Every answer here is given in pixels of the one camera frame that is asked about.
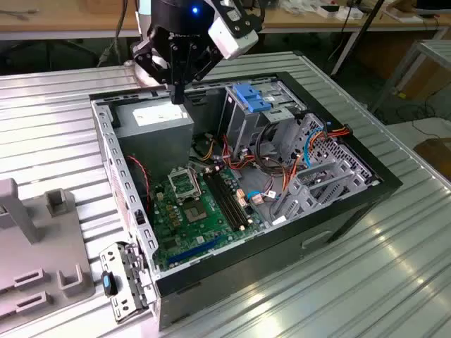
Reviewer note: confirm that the blue plastic drive bracket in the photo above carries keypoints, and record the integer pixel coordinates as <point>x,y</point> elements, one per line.
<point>252,98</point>

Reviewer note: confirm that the blue expansion slot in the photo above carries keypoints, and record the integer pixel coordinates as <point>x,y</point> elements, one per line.
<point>194,250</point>

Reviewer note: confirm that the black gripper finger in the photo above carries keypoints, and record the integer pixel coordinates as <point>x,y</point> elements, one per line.
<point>204,63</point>
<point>141,58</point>

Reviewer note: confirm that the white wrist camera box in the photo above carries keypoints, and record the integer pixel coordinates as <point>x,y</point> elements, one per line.
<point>229,42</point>

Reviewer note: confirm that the black RAM slot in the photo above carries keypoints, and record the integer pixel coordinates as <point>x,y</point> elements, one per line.
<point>222,202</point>
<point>232,199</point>

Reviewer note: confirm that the grey parts rack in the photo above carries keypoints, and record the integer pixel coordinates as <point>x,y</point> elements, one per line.
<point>42,246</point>

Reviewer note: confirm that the brown cardboard box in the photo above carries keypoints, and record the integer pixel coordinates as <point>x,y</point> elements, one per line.
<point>437,155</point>
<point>430,81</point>

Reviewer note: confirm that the black open PC case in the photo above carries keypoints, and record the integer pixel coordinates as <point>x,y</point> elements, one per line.
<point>246,267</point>

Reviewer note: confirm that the aluminium frame stand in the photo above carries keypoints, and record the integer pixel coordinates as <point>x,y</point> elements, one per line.
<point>421,45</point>

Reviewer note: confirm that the grey power supply unit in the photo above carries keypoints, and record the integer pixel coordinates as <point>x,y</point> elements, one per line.
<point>155,148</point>

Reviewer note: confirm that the grey metal drive cage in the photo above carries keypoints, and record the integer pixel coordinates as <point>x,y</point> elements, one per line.
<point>243,130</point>

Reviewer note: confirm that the grey metal disk bay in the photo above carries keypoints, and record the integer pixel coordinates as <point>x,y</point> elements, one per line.
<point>303,197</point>

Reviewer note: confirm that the green motherboard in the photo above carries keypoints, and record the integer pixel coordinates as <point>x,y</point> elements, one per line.
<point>208,234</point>

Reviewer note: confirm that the metal expansion card bracket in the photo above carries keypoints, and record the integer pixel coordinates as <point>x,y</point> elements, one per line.
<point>116,255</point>

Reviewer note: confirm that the wooden desk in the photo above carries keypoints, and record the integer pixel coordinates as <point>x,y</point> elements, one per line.
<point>70,19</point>

